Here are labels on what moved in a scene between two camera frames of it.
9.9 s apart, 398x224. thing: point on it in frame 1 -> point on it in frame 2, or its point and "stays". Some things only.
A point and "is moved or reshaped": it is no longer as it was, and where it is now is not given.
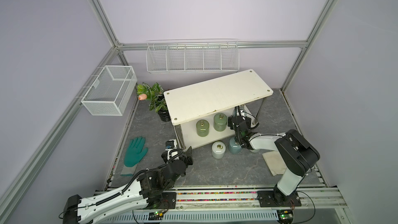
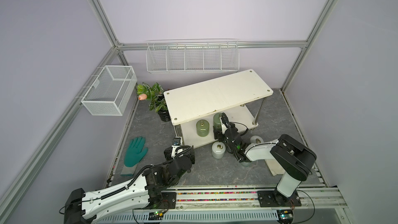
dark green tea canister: x=202 y=127 stays
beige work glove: x=275 y=162 stays
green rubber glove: x=135 y=151 stays
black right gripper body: x=229 y=121 -> x=220 y=136
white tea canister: x=218 y=150 stays
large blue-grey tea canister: x=233 y=147 is moved or reshaped
